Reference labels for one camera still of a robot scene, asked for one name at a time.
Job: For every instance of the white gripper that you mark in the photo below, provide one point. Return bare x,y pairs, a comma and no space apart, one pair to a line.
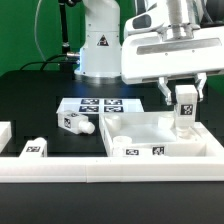
146,58

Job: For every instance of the white square table top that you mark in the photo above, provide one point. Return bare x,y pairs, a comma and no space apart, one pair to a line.
146,134

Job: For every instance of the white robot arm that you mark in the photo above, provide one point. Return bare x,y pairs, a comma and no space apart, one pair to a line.
165,40

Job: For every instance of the white sheet with markers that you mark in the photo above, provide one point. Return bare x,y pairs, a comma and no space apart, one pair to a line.
100,105

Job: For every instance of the white U-shaped fence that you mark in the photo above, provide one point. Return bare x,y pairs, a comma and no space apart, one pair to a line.
113,169

